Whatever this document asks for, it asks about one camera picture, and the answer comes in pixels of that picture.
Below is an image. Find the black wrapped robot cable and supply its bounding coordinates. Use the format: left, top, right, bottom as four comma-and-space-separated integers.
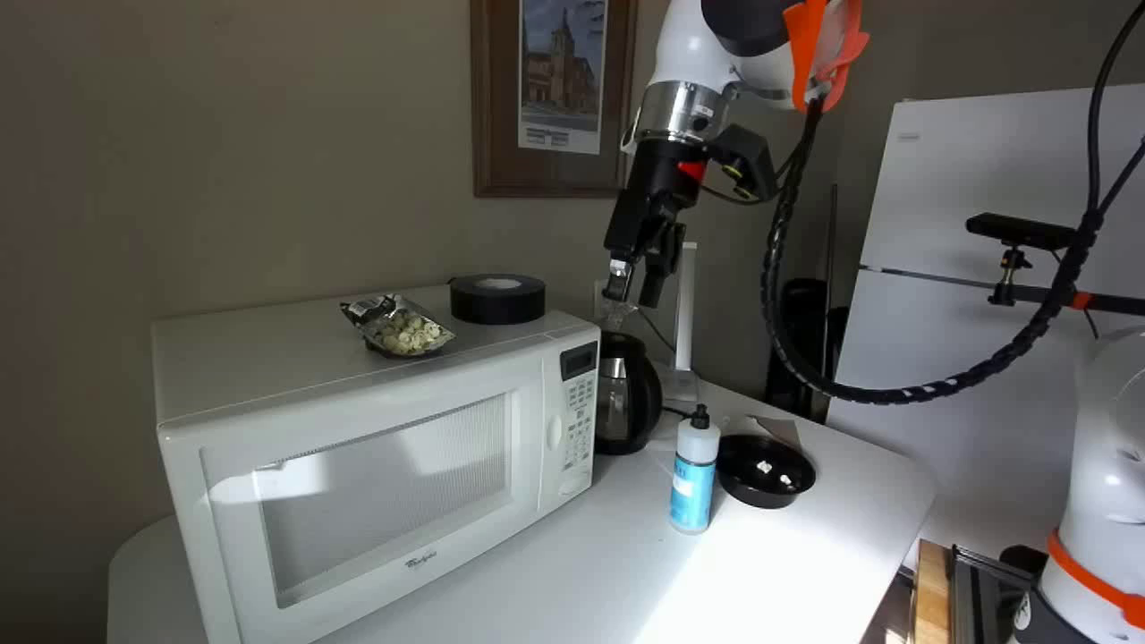
758, 0, 1145, 408

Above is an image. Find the wooden framed picture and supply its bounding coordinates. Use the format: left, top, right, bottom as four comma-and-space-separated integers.
467, 0, 641, 201

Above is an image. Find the wooden board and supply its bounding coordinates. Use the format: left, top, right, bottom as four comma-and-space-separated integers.
910, 536, 957, 644

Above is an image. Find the blue label soap bottle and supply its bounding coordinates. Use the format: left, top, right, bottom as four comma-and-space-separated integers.
665, 399, 724, 536

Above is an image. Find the black tape roll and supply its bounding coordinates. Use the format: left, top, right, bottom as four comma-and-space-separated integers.
447, 273, 552, 329

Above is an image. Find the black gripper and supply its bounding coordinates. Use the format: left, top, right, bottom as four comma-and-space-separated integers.
598, 138, 709, 311

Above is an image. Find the black bowl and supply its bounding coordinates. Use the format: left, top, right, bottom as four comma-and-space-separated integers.
715, 428, 819, 510

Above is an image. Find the orange cable clamp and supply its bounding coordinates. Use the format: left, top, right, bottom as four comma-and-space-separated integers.
780, 0, 873, 117

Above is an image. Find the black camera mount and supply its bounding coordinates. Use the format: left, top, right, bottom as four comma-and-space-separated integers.
961, 206, 1145, 323

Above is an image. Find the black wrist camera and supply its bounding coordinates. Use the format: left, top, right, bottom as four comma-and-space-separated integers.
705, 120, 780, 206

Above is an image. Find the white refrigerator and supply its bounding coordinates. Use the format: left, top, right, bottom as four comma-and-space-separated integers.
826, 81, 1145, 565

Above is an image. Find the black electric kettle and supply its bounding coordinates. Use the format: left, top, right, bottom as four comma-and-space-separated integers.
592, 329, 665, 458

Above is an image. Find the white microwave oven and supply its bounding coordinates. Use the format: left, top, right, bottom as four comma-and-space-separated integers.
146, 279, 603, 644

